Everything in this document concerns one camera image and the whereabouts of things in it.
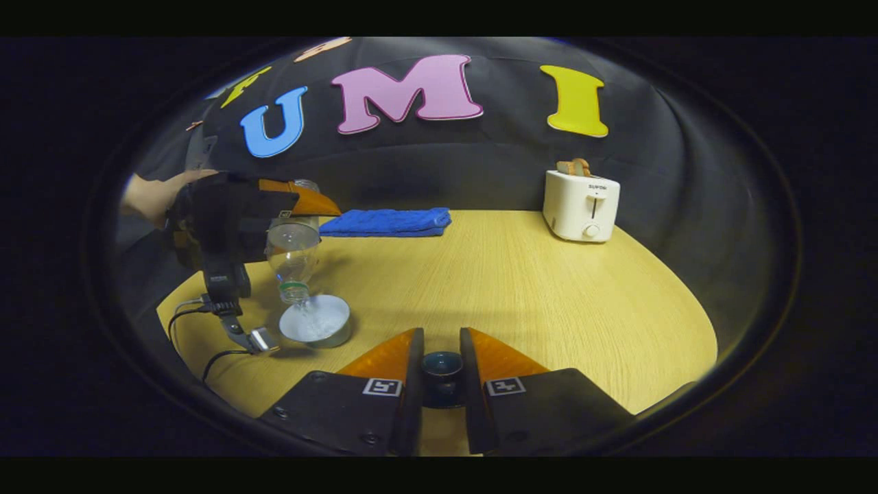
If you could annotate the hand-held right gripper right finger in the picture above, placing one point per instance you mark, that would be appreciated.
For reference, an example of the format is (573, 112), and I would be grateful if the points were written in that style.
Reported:
(475, 412)

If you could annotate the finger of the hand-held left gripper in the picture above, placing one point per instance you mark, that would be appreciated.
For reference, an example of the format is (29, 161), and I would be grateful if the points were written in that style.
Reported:
(240, 213)

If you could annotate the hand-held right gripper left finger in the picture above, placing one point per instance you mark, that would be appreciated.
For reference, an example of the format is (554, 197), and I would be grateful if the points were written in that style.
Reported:
(410, 412)

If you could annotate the dark blue teacup lid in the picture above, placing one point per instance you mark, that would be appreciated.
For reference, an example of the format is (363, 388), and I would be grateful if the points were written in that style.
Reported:
(442, 374)

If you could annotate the clear plastic water bottle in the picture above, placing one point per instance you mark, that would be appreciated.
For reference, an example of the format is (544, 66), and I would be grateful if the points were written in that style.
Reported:
(293, 254)

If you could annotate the blue folded towel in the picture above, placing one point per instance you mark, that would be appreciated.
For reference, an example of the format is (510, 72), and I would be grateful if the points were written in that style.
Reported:
(387, 221)

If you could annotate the white toaster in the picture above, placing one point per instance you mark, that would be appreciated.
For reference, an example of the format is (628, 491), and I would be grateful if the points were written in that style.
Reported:
(579, 209)

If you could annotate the black backdrop cloth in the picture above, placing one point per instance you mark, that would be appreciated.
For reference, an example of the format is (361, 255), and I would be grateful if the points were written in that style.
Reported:
(494, 165)

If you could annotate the toast slices in toaster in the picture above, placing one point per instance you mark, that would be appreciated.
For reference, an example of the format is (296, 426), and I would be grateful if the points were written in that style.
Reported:
(573, 167)

